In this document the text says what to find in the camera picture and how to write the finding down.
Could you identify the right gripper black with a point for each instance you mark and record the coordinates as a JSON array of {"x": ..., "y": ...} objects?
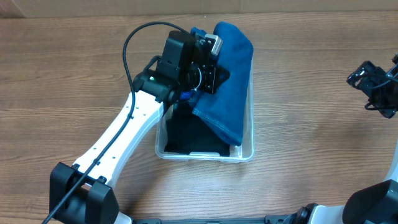
[{"x": 377, "y": 75}]

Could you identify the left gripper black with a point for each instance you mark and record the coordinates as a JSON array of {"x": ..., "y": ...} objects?
[{"x": 210, "y": 78}]

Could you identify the blue denim jeans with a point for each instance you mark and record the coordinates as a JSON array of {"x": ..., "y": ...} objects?
[{"x": 223, "y": 111}]

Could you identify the black garment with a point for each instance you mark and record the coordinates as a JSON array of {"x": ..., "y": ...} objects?
[{"x": 187, "y": 133}]

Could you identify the blue sparkly sequin garment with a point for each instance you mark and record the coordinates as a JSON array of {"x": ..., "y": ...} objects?
[{"x": 186, "y": 95}]

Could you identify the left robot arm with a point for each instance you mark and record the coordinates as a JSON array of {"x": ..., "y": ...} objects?
[{"x": 84, "y": 191}]

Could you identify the clear plastic storage bin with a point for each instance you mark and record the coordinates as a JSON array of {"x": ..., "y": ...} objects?
[{"x": 243, "y": 153}]

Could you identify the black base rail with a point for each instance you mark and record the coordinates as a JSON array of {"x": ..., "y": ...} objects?
[{"x": 268, "y": 219}]

